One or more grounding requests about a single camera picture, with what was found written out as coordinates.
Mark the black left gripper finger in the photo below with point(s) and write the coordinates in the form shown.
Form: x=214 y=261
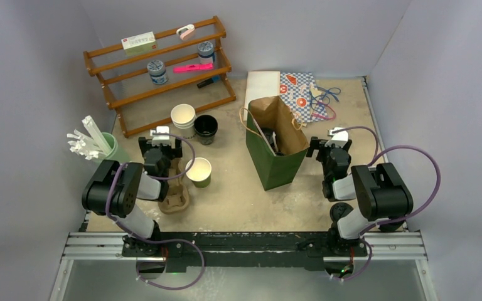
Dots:
x=144 y=145
x=176 y=151

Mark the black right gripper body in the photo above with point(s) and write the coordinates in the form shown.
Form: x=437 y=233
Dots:
x=326 y=169

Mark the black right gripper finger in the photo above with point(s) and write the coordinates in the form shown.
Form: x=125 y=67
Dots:
x=347 y=146
x=316 y=144

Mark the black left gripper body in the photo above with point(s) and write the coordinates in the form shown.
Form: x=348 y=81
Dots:
x=166 y=152

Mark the white paper cup stack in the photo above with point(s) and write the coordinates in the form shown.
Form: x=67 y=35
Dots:
x=183 y=117
x=199 y=172

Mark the green paper bag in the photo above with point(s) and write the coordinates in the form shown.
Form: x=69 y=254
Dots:
x=273 y=113

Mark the white straw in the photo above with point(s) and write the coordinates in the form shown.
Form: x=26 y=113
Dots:
x=259 y=130
x=275 y=141

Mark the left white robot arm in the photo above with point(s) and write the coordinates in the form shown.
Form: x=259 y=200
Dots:
x=114 y=187

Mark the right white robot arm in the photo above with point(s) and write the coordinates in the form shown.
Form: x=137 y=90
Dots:
x=380 y=192

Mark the green straw holder cup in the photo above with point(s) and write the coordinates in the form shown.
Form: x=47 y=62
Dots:
x=117 y=153

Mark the black paper cup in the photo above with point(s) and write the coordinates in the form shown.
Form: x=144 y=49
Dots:
x=206 y=127

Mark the blue checkered paper bag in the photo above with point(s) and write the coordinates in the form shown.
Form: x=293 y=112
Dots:
x=295 y=92

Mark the wooden shelf rack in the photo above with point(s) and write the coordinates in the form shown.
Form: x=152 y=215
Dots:
x=145 y=66

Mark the blue lidded jar left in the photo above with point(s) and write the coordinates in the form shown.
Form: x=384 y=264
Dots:
x=157 y=72

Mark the blue lidded jar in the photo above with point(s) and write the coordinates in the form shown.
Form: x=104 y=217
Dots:
x=206 y=52
x=157 y=72

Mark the white paper bag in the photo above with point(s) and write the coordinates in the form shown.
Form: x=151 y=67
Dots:
x=261 y=84

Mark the black blue marker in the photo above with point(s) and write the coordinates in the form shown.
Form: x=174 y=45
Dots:
x=208 y=82

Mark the pink marker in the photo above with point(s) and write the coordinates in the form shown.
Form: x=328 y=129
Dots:
x=192 y=68

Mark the white green box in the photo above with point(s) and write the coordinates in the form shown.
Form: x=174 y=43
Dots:
x=139 y=44

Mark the blue lidded jar right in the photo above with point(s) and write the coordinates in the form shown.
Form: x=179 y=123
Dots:
x=206 y=52

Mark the pink white clip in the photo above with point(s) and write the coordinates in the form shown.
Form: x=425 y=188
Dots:
x=186 y=33

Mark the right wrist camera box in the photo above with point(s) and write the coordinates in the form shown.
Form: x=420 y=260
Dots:
x=338 y=137

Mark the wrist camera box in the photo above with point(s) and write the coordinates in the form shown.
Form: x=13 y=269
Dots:
x=338 y=137
x=160 y=135

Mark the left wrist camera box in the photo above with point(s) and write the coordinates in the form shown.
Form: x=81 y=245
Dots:
x=160 y=135

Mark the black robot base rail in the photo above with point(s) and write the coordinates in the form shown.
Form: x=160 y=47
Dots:
x=310 y=250

